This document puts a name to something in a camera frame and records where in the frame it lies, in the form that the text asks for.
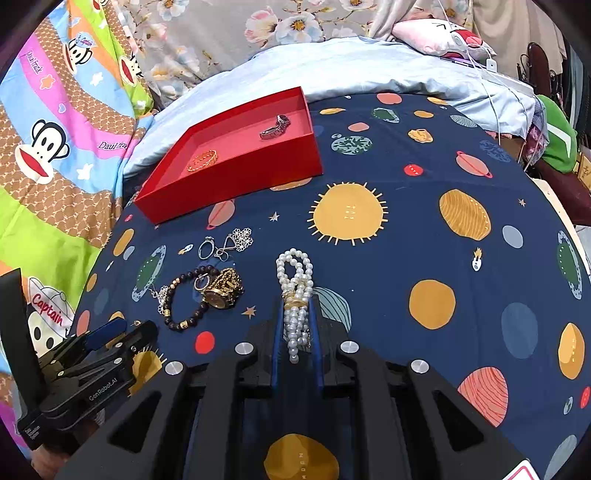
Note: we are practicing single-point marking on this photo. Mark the cartoon monkey blanket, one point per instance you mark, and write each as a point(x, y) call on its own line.
point(69, 115)

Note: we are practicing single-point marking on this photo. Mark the purple phone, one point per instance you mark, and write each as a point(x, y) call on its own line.
point(455, 59)

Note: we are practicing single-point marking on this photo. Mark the gold watch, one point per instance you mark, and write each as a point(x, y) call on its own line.
point(222, 295)

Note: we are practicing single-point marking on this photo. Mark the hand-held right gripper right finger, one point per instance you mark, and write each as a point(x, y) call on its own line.
point(316, 350)

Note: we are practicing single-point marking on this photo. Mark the floral grey pillow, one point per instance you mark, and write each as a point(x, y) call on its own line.
point(231, 37)

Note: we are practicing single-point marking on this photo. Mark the white charger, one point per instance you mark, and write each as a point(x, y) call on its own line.
point(491, 63)

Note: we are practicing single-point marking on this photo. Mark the green cloth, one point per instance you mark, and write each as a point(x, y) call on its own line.
point(556, 138)

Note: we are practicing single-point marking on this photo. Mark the navy planet print cloth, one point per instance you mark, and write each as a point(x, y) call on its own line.
point(392, 277)

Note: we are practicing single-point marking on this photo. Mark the light blue blanket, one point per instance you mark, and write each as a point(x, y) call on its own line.
point(369, 64)

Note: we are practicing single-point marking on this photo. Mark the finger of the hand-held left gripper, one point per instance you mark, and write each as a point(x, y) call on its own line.
point(107, 333)
point(134, 344)

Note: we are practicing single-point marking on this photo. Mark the silver flower pendant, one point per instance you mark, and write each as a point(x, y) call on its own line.
point(241, 239)

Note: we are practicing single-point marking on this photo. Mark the silver twisted pendant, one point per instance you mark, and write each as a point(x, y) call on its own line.
point(224, 249)

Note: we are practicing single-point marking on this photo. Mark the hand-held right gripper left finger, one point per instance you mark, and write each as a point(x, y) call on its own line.
point(277, 350)

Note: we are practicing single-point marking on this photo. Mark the white pink card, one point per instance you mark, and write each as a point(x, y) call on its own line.
point(521, 471)

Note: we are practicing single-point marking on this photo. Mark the beige curtain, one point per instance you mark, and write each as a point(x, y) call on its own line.
point(512, 23)

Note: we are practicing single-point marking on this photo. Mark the pink plush toy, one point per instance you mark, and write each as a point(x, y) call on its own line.
point(429, 39)

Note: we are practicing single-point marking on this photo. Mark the red tray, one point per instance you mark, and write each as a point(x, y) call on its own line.
point(231, 184)

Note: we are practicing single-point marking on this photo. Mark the dark metal chair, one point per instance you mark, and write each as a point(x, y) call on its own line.
point(538, 64)

